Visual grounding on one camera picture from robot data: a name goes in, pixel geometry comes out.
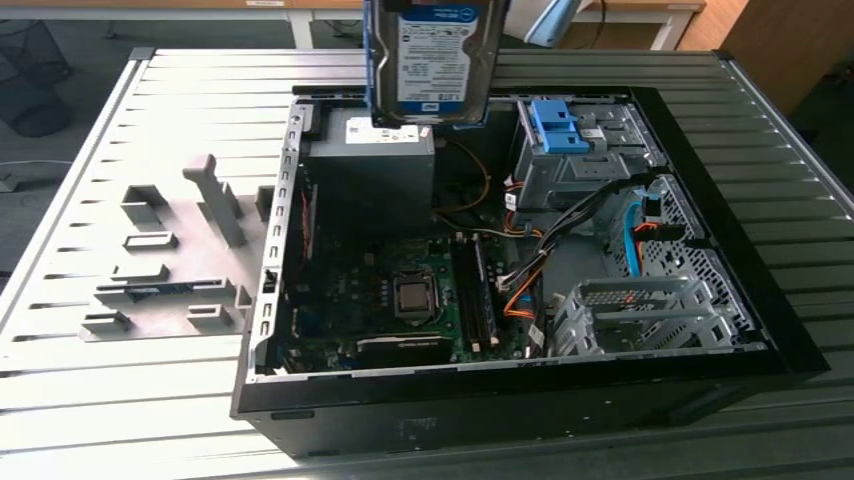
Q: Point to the silver CPU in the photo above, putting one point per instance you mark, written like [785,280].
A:
[415,296]

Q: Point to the silver drive cage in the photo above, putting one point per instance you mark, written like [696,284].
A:
[574,175]

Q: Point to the green motherboard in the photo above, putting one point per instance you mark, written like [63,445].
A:
[347,280]

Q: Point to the grey power supply unit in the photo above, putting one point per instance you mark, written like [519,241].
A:
[327,145]

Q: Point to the CPU socket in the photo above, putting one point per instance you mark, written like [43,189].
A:
[415,315]

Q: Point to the grey parts rack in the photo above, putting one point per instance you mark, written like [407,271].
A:
[200,260]

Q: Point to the brown wooden cabinet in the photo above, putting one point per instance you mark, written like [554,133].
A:
[788,45]

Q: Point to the hard disk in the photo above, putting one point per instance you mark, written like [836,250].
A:
[434,60]

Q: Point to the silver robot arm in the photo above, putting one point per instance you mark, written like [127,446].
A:
[554,25]

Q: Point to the blue plastic cage latch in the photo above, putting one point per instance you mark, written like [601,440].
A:
[557,140]

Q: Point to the silver disk bay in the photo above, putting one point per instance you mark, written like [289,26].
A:
[641,314]

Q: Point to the white frame wooden desk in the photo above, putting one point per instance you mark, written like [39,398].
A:
[302,30]

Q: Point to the black RAM slot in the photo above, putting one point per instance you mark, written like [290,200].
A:
[462,290]

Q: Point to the black graphics card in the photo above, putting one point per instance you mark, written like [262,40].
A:
[401,350]

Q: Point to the black PC case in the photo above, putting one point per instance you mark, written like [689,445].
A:
[467,415]

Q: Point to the dark blue RAM stick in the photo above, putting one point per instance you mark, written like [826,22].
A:
[160,290]

